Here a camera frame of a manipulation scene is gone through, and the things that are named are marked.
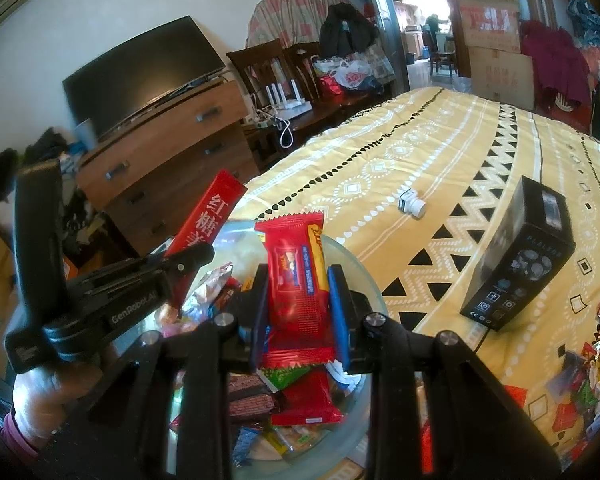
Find person's left forearm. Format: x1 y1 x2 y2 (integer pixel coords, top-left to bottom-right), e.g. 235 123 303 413
0 410 46 466

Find small white jar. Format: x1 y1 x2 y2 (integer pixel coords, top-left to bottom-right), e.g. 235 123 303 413
397 187 427 221

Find pale blue container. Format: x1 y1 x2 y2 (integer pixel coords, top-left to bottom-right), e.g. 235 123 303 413
75 119 98 153

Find pile of clothes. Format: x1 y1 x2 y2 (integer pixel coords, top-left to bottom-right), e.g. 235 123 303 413
565 0 600 146

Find dark cloth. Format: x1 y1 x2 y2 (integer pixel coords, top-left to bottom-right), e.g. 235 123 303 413
0 147 21 206

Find wooden chair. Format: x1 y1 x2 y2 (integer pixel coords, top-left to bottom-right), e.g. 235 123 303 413
282 42 331 101
226 42 291 111

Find wooden side table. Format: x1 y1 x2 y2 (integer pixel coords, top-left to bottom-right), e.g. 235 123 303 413
245 92 396 161

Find glass bowl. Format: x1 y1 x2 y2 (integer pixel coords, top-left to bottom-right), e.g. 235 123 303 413
167 220 386 468

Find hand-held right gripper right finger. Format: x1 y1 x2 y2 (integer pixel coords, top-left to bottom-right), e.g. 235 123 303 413
327 264 563 480

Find black jacket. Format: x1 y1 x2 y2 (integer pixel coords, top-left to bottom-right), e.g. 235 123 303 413
319 2 381 58

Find white router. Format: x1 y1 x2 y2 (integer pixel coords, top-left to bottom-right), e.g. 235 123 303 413
252 79 316 121

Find person's left hand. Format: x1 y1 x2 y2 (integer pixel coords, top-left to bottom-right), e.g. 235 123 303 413
10 345 118 453

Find large cardboard box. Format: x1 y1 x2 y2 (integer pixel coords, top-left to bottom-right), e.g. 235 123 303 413
452 0 523 53
467 45 536 111

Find heap of mixed snack packets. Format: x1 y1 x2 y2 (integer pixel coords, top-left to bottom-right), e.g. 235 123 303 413
157 260 361 466

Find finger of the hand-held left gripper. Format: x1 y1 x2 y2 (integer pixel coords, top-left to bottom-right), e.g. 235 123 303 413
95 244 216 291

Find pink striped cloth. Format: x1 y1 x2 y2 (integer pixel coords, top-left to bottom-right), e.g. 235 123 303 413
245 0 353 51

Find red snack packet yellow strip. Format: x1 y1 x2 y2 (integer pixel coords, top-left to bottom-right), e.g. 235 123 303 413
254 212 333 368

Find wooden dresser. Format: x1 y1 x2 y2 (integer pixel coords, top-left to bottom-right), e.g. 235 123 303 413
75 80 261 256

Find black television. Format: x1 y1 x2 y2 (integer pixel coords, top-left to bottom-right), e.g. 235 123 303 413
62 15 226 143

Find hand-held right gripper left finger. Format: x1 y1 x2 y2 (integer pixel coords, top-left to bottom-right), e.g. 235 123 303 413
55 262 271 480

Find white plastic bag red print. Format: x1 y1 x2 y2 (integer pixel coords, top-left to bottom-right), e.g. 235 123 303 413
330 57 376 91

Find black shaver box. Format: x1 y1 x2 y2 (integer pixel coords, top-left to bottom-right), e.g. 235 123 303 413
459 176 577 332

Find maroon garment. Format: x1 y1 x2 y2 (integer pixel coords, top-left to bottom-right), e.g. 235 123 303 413
520 20 593 121

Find white cable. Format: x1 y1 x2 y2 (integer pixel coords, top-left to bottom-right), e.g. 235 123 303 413
275 115 296 151

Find dark door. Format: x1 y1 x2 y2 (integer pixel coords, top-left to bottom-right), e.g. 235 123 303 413
360 0 411 93

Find long red sachet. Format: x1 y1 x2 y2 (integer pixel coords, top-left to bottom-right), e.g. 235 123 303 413
165 169 248 261

